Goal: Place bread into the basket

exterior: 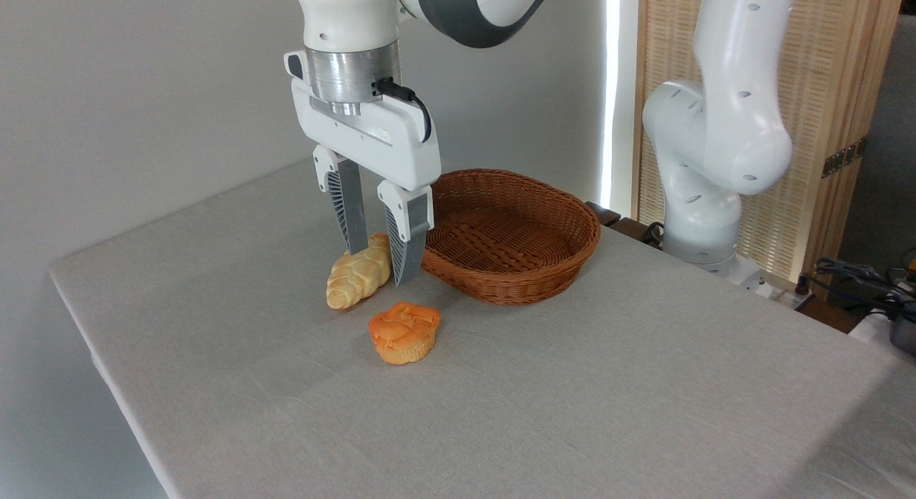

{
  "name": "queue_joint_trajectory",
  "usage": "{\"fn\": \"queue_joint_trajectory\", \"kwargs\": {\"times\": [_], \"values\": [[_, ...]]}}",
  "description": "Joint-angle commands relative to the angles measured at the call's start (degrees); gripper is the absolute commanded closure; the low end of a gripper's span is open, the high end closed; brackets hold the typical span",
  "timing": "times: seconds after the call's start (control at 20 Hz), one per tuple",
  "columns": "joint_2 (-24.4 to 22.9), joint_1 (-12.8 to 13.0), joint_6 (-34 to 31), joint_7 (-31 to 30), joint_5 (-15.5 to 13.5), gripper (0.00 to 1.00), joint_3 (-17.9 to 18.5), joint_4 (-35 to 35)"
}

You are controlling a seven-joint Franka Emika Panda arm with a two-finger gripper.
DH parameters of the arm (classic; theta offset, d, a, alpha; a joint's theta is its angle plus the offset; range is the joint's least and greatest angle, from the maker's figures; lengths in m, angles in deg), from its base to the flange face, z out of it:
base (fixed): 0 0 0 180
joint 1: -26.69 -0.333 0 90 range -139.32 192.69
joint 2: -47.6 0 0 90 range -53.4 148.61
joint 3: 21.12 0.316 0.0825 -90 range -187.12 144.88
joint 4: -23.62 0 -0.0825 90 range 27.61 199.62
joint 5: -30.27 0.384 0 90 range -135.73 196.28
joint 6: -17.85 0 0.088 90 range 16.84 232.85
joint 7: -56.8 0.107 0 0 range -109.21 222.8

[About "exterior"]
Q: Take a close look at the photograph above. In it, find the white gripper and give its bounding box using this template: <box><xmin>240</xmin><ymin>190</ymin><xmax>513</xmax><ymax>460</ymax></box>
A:
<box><xmin>284</xmin><ymin>51</ymin><xmax>442</xmax><ymax>288</ymax></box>

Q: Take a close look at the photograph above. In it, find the round orange bread bun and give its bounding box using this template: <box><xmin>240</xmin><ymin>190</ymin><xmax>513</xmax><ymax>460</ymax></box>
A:
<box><xmin>368</xmin><ymin>301</ymin><xmax>442</xmax><ymax>365</ymax></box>

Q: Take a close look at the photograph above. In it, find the braided pale bread loaf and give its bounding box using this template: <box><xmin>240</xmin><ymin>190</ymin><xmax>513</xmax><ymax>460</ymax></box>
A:
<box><xmin>326</xmin><ymin>232</ymin><xmax>393</xmax><ymax>311</ymax></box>

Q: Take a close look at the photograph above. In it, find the brown wicker basket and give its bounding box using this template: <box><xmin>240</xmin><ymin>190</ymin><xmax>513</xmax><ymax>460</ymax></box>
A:
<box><xmin>419</xmin><ymin>168</ymin><xmax>602</xmax><ymax>306</ymax></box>

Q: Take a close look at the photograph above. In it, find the dark brown wooden ledge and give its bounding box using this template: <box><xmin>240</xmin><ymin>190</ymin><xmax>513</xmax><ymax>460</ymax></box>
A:
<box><xmin>585</xmin><ymin>200</ymin><xmax>666</xmax><ymax>251</ymax></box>

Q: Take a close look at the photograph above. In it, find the grey tablecloth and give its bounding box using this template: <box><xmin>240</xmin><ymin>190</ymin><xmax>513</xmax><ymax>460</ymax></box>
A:
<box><xmin>49</xmin><ymin>155</ymin><xmax>916</xmax><ymax>499</ymax></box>

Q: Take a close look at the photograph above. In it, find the dark metal screen hinge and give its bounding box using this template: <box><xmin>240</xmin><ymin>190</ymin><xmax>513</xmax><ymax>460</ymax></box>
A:
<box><xmin>822</xmin><ymin>135</ymin><xmax>869</xmax><ymax>179</ymax></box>

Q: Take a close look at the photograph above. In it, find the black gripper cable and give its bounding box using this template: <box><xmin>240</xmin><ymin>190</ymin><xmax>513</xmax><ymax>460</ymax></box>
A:
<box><xmin>375</xmin><ymin>77</ymin><xmax>433</xmax><ymax>144</ymax></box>

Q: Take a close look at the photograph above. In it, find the black cable bundle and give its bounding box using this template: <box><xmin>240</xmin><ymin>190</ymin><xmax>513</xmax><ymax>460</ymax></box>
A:
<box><xmin>800</xmin><ymin>257</ymin><xmax>916</xmax><ymax>321</ymax></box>

